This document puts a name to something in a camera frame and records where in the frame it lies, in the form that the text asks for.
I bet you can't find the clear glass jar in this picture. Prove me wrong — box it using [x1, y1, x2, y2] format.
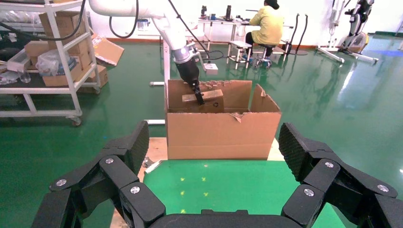
[19, 69, 32, 84]

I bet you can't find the clear plastic bag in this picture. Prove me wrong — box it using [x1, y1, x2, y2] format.
[35, 49, 78, 77]

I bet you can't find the small taped cardboard box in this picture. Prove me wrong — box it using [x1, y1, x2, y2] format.
[182, 89, 225, 113]

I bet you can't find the long brown cardboard box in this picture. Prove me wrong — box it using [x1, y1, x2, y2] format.
[41, 61, 85, 88]

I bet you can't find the white tube table frame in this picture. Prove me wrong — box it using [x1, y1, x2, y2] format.
[146, 39, 171, 126]

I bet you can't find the clear plastic wrapping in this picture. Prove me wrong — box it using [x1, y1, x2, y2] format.
[0, 10, 42, 25]

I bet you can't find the flat white box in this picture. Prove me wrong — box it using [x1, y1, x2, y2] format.
[7, 48, 33, 73]

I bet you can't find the black camera cable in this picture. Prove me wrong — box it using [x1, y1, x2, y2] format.
[168, 0, 225, 61]

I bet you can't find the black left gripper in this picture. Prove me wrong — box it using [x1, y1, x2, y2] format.
[174, 58, 205, 106]

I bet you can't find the black wheeled stool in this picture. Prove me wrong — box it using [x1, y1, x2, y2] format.
[251, 44, 278, 70]

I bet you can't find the brown cardboard floor box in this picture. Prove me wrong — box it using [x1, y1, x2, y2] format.
[77, 64, 109, 95]

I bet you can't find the green table mat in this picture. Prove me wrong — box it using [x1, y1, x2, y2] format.
[143, 160, 347, 228]

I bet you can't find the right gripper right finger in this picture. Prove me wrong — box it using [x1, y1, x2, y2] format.
[278, 123, 403, 228]

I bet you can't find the flattened cardboard sheet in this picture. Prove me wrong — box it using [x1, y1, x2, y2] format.
[91, 34, 125, 67]

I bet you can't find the small brown cardboard box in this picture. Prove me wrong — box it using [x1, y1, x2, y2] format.
[24, 41, 53, 58]

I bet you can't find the white wheeled shelf cart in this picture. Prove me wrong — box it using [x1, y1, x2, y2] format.
[0, 0, 102, 127]

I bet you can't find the white tube frame desk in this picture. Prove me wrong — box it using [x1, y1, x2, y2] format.
[198, 17, 295, 61]

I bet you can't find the black braided cable loop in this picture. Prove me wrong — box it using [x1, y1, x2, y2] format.
[109, 0, 139, 39]

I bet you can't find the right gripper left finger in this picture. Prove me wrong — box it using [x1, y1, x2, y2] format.
[31, 120, 166, 228]

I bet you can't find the black hanging cable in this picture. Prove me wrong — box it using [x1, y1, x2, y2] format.
[0, 0, 87, 42]

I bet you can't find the white exercise machine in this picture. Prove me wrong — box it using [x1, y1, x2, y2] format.
[316, 0, 380, 66]

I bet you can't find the metal table clamp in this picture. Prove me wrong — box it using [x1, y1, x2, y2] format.
[142, 156, 163, 174]

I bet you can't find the large open cardboard carton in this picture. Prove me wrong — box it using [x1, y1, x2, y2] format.
[164, 79, 282, 161]

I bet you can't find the small white tube stand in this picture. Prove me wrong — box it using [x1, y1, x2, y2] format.
[226, 40, 253, 70]

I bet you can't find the person in yellow jacket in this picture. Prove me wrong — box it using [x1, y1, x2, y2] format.
[245, 0, 285, 48]

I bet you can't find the large brown cardboard box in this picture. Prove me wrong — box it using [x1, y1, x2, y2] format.
[38, 11, 89, 41]

